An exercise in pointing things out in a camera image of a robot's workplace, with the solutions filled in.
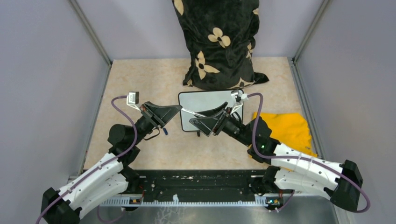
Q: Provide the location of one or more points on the aluminium frame post left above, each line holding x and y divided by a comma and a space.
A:
90, 31

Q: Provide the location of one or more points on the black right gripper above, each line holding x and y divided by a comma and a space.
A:
215, 124

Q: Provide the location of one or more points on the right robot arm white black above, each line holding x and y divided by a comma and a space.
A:
340, 183

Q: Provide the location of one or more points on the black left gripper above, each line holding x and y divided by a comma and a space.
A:
159, 115

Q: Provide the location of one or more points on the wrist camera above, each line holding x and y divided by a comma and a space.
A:
133, 100
237, 96

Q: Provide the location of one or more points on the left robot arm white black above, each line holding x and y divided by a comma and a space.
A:
111, 175

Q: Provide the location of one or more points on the white marker pen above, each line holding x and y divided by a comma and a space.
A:
191, 114

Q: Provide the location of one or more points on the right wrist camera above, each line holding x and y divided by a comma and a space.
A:
237, 96

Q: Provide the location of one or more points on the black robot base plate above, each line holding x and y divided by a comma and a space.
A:
207, 186

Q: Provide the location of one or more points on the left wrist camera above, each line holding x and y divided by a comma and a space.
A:
133, 100

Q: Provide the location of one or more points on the white toothed cable rail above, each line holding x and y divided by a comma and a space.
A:
127, 201

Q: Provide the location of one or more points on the black floral pillow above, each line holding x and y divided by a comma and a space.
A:
220, 37

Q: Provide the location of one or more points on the white whiteboard black frame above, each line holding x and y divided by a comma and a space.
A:
204, 100

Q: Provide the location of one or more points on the yellow cloth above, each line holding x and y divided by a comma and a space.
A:
290, 129

